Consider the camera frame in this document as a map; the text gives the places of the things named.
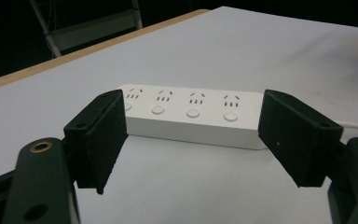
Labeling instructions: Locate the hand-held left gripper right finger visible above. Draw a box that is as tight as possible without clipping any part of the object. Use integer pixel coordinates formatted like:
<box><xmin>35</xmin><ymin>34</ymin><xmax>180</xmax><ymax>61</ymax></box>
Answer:
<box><xmin>257</xmin><ymin>89</ymin><xmax>358</xmax><ymax>224</ymax></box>

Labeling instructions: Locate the white power strip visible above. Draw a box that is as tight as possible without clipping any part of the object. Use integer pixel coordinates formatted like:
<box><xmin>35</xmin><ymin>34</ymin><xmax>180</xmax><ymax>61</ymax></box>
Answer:
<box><xmin>117</xmin><ymin>83</ymin><xmax>269</xmax><ymax>151</ymax></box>

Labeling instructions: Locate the white power strip cable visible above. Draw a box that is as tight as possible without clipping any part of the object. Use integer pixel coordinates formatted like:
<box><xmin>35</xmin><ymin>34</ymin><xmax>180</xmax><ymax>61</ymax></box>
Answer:
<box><xmin>335</xmin><ymin>120</ymin><xmax>358</xmax><ymax>132</ymax></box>

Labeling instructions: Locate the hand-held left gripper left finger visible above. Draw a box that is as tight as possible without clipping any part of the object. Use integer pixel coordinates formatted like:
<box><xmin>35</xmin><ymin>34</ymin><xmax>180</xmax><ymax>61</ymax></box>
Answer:
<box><xmin>1</xmin><ymin>89</ymin><xmax>130</xmax><ymax>224</ymax></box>

